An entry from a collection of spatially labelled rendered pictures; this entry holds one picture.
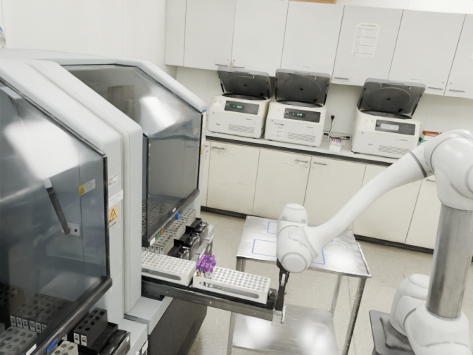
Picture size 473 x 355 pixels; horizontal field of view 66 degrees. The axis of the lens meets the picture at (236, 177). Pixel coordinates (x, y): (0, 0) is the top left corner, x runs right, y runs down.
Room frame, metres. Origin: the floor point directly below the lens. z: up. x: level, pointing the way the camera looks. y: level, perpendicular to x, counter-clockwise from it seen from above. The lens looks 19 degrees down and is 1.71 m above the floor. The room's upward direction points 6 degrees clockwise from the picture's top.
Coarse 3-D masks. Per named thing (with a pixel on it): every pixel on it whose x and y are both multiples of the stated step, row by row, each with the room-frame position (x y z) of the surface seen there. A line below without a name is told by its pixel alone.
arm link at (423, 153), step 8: (440, 136) 1.16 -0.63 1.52; (448, 136) 1.11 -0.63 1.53; (456, 136) 1.10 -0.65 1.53; (464, 136) 1.12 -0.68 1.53; (472, 136) 1.12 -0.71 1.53; (424, 144) 1.16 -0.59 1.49; (432, 144) 1.12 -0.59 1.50; (416, 152) 1.15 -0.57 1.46; (424, 152) 1.13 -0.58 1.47; (432, 152) 1.09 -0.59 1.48; (424, 160) 1.12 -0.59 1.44; (424, 168) 1.12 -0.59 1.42; (432, 168) 1.09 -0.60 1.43
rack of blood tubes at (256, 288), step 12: (204, 276) 1.23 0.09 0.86; (216, 276) 1.24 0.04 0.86; (228, 276) 1.25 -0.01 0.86; (240, 276) 1.25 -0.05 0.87; (252, 276) 1.27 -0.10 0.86; (204, 288) 1.21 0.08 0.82; (216, 288) 1.23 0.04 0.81; (228, 288) 1.24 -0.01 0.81; (240, 288) 1.18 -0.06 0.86; (252, 288) 1.19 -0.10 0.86; (264, 288) 1.20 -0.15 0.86; (252, 300) 1.17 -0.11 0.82; (264, 300) 1.16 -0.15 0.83
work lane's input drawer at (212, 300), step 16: (144, 288) 1.24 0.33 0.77; (160, 288) 1.23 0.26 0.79; (176, 288) 1.21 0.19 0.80; (192, 288) 1.21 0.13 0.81; (272, 288) 1.26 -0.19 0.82; (208, 304) 1.19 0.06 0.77; (224, 304) 1.17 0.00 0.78; (240, 304) 1.16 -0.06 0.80; (256, 304) 1.16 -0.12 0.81; (272, 304) 1.16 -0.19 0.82
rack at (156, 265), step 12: (144, 252) 1.35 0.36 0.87; (144, 264) 1.28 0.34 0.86; (156, 264) 1.27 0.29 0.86; (168, 264) 1.28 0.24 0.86; (180, 264) 1.29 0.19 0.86; (192, 264) 1.30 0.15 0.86; (156, 276) 1.25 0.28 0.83; (168, 276) 1.28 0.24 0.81; (180, 276) 1.23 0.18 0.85; (192, 276) 1.28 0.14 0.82
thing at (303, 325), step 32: (256, 224) 1.82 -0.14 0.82; (256, 256) 1.49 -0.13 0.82; (320, 256) 1.54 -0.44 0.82; (352, 256) 1.57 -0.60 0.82; (256, 320) 1.69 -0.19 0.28; (288, 320) 1.72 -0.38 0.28; (320, 320) 1.75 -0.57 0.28; (352, 320) 1.42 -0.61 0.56; (288, 352) 1.48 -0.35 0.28; (320, 352) 1.51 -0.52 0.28
